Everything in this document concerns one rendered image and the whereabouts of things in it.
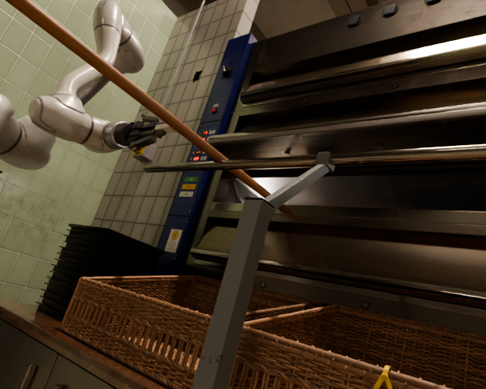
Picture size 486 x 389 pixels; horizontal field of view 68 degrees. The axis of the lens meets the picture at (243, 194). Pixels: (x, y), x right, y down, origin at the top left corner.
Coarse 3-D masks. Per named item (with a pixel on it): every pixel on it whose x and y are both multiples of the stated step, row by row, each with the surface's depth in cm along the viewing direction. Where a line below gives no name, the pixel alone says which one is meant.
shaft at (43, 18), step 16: (16, 0) 67; (32, 16) 70; (48, 16) 71; (48, 32) 73; (64, 32) 74; (80, 48) 77; (96, 64) 80; (112, 80) 84; (128, 80) 86; (144, 96) 90; (160, 112) 94; (176, 128) 99; (208, 144) 109; (224, 160) 114; (240, 176) 122
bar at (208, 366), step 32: (256, 160) 101; (288, 160) 95; (320, 160) 88; (352, 160) 84; (384, 160) 80; (416, 160) 76; (448, 160) 72; (288, 192) 73; (256, 224) 63; (256, 256) 63; (224, 288) 61; (224, 320) 58; (224, 352) 57; (224, 384) 57
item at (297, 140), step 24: (384, 120) 109; (408, 120) 105; (432, 120) 101; (456, 120) 98; (480, 120) 95; (216, 144) 152; (240, 144) 146; (264, 144) 140; (288, 144) 134; (312, 144) 129; (336, 144) 124; (360, 144) 120; (384, 144) 116; (408, 144) 112; (432, 144) 108; (456, 144) 105; (264, 168) 155
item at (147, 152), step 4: (152, 144) 200; (140, 148) 199; (144, 148) 197; (148, 148) 198; (152, 148) 200; (156, 148) 203; (136, 152) 200; (140, 152) 197; (144, 152) 196; (148, 152) 198; (152, 152) 200; (132, 156) 202; (136, 156) 199; (140, 156) 197; (144, 156) 196; (148, 156) 198; (152, 156) 201; (140, 160) 203; (144, 160) 201; (148, 160) 200
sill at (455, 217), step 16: (224, 208) 153; (240, 208) 148; (288, 208) 134; (304, 208) 130; (320, 208) 127; (336, 208) 123; (352, 208) 120; (368, 208) 116; (384, 208) 113; (400, 208) 110; (480, 224) 97
